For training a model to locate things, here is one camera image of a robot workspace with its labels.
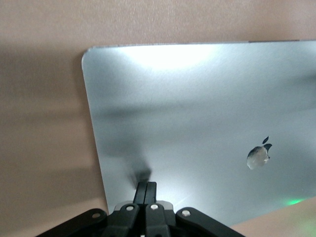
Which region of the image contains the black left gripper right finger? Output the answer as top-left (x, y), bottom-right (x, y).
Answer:
top-left (145, 182), bottom-right (174, 237)

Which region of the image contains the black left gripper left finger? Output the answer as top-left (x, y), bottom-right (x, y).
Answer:
top-left (103, 181), bottom-right (148, 237)

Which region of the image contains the grey aluminium laptop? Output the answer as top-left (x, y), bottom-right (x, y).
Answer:
top-left (80, 40), bottom-right (316, 228)

